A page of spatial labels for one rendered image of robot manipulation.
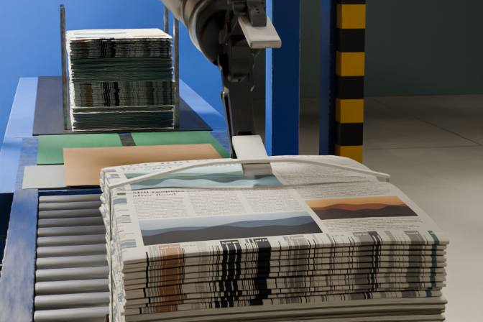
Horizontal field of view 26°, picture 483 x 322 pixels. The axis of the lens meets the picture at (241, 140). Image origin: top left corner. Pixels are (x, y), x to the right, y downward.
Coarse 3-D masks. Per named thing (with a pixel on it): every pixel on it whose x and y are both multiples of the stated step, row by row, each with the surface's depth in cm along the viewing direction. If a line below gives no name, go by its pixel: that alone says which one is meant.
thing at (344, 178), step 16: (192, 176) 109; (208, 176) 109; (224, 176) 109; (240, 176) 109; (256, 176) 109; (272, 176) 110; (288, 176) 110; (304, 176) 110; (320, 176) 110; (336, 176) 110; (352, 176) 110; (368, 176) 110; (112, 192) 104; (128, 192) 102; (144, 192) 102; (160, 192) 102; (112, 224) 105; (112, 240) 104
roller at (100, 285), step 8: (72, 280) 154; (80, 280) 154; (88, 280) 154; (96, 280) 154; (104, 280) 154; (40, 288) 151; (48, 288) 151; (56, 288) 151; (64, 288) 152; (72, 288) 152; (80, 288) 152; (88, 288) 152; (96, 288) 152; (104, 288) 152
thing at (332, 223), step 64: (192, 192) 102; (256, 192) 102; (320, 192) 103; (384, 192) 103; (128, 256) 86; (192, 256) 87; (256, 256) 88; (320, 256) 89; (384, 256) 90; (128, 320) 87; (192, 320) 88; (256, 320) 89; (320, 320) 90; (384, 320) 91
